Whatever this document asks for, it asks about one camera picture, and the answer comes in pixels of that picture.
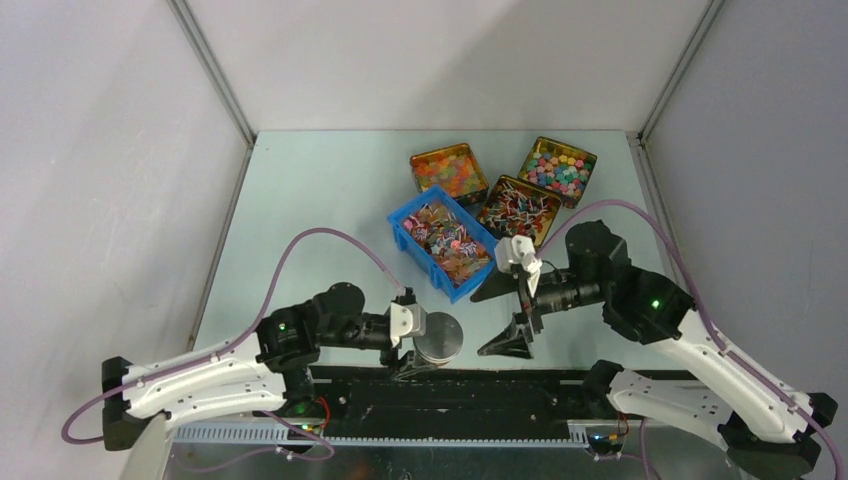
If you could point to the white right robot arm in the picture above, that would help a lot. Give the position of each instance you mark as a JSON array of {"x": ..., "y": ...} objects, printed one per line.
[{"x": 767, "y": 428}]

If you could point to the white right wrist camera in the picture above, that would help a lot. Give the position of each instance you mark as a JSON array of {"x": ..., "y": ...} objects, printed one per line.
[{"x": 516, "y": 257}]

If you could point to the tin of pastel candies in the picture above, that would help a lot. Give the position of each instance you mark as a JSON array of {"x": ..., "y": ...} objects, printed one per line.
[{"x": 559, "y": 168}]

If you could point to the white jar lid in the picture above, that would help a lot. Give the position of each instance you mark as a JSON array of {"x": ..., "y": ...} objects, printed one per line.
[{"x": 443, "y": 324}]

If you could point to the tin of orange candies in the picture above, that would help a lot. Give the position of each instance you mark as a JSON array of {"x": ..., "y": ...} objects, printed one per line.
[{"x": 453, "y": 168}]

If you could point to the tin of wrapped candies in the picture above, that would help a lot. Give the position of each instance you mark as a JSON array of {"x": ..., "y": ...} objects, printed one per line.
[{"x": 517, "y": 207}]

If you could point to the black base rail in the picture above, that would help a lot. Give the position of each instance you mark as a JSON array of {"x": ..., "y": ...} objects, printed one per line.
[{"x": 447, "y": 404}]

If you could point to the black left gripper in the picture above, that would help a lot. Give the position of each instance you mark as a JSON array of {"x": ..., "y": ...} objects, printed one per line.
[{"x": 408, "y": 365}]

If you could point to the clear plastic jar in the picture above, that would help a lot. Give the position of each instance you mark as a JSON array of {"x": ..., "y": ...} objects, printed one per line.
[{"x": 435, "y": 350}]

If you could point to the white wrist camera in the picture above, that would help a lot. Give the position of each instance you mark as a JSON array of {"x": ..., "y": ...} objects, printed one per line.
[
  {"x": 407, "y": 318},
  {"x": 516, "y": 257}
]

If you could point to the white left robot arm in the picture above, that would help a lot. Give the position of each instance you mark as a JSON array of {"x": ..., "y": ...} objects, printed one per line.
[{"x": 267, "y": 371}]

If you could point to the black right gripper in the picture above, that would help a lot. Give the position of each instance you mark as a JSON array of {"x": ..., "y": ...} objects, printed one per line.
[{"x": 497, "y": 283}]

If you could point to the blue plastic candy bin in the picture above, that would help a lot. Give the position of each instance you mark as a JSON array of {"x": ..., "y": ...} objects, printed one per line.
[{"x": 446, "y": 242}]

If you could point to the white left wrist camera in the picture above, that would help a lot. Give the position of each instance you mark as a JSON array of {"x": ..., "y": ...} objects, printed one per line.
[{"x": 407, "y": 318}]

